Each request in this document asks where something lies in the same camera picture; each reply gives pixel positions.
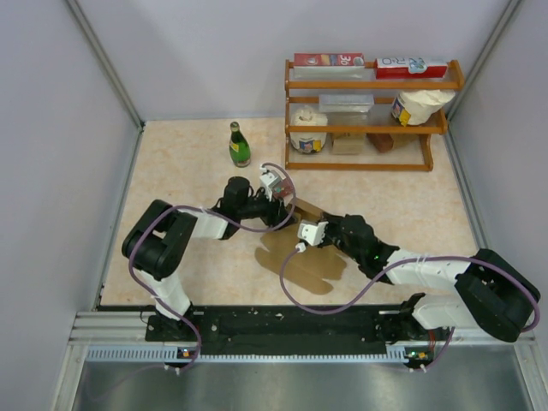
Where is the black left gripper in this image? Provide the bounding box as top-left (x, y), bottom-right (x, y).
top-left (237, 187), bottom-right (297, 230)

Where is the brown cardboard box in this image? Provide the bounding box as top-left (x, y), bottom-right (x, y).
top-left (254, 200), bottom-right (347, 295)

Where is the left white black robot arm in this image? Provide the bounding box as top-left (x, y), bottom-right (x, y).
top-left (122, 171), bottom-right (295, 340)

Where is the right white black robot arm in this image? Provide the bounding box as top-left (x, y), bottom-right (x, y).
top-left (320, 213), bottom-right (540, 343)

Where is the silver foil box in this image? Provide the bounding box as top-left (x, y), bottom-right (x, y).
top-left (319, 94), bottom-right (375, 113)

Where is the red foil box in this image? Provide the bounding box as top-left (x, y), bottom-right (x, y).
top-left (293, 53), bottom-right (365, 69)

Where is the red white wrap box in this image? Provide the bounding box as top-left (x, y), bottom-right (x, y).
top-left (374, 57), bottom-right (448, 80)

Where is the small red packet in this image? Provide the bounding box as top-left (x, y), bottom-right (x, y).
top-left (272, 179), bottom-right (295, 201)

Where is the green glass bottle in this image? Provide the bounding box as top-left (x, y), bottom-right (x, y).
top-left (229, 122), bottom-right (251, 168)

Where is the white bag left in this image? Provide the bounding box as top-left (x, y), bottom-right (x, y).
top-left (289, 105), bottom-right (328, 154)

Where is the tan block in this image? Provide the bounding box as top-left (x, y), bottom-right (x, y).
top-left (331, 133), bottom-right (365, 155)

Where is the brown red block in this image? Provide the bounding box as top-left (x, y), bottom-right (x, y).
top-left (367, 133), bottom-right (395, 153)

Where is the wooden shelf rack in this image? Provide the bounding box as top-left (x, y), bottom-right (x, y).
top-left (284, 60), bottom-right (466, 172)

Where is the large white flour bag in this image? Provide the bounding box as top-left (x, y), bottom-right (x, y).
top-left (391, 90), bottom-right (456, 127)

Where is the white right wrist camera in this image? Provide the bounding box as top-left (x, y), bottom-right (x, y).
top-left (295, 220), bottom-right (328, 253)

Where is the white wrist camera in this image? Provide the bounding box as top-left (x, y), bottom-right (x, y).
top-left (295, 220), bottom-right (328, 253)
top-left (259, 167), bottom-right (284, 200)

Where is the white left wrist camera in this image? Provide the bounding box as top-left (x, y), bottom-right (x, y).
top-left (259, 167), bottom-right (284, 200)

